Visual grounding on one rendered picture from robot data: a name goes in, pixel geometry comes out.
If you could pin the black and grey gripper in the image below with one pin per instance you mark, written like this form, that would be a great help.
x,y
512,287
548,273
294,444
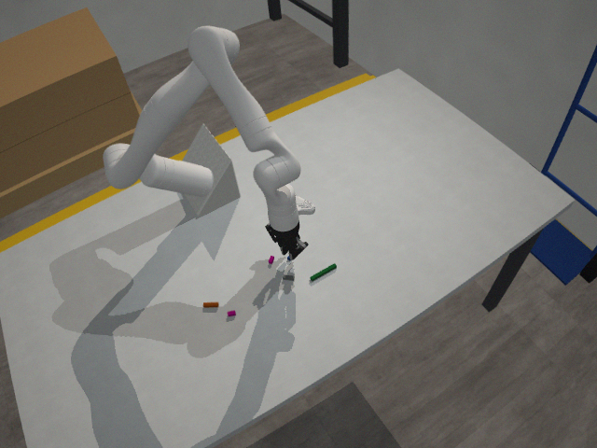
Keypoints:
x,y
287,240

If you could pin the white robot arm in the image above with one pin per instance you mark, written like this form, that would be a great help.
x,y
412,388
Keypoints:
x,y
213,50

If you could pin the green rod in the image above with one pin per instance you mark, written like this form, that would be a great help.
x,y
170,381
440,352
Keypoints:
x,y
326,270

